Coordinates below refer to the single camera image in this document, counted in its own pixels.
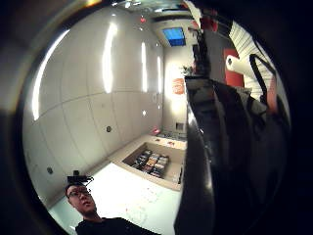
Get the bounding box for rows of colourful packets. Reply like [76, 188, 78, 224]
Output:
[131, 149, 170, 179]

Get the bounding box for wooden display case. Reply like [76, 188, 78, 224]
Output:
[110, 133, 188, 192]

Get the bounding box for the person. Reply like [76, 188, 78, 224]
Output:
[65, 182, 161, 235]

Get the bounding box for green potted plant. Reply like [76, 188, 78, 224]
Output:
[180, 65, 195, 77]

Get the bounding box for long ceiling light strip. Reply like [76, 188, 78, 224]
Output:
[31, 28, 70, 121]
[102, 22, 118, 95]
[140, 41, 149, 93]
[156, 56, 163, 95]

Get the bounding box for black-framed eyeglasses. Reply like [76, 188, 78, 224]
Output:
[67, 188, 93, 199]

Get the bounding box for white paper roll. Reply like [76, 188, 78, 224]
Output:
[224, 54, 259, 80]

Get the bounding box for blue skylight panel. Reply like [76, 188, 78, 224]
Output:
[161, 26, 187, 47]

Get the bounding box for white slatted blind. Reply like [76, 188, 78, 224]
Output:
[228, 21, 278, 99]

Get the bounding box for orange wall sign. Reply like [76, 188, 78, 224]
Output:
[171, 77, 186, 96]

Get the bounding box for red wall panel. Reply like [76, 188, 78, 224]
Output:
[222, 48, 246, 88]

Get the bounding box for black camera on stand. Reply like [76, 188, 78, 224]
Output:
[67, 169, 95, 185]

